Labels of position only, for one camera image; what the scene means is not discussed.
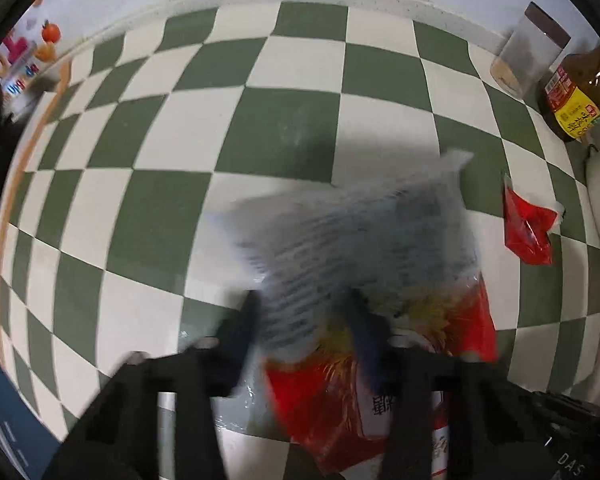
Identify clear spice jar brown lid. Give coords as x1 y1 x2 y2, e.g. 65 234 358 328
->
490 1 572 98

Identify green white checkered mat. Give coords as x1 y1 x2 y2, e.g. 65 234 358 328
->
0 2 600 443

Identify red snack bag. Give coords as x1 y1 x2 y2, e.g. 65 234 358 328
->
262 272 501 478

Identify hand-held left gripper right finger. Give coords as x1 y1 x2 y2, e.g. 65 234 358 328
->
345 290 556 480

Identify small red wrapper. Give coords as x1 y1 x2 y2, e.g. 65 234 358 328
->
501 175 566 266

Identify clear printed plastic bag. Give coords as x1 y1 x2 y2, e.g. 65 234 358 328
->
207 149 483 361

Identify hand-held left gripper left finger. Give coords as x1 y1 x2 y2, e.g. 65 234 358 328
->
45 290 261 480

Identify blue base cabinet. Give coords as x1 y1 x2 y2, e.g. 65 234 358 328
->
0 330 61 480

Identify colourful wall stickers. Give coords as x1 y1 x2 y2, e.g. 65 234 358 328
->
0 0 63 106

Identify brown sauce bottle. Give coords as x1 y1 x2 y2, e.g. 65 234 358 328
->
536 42 600 143

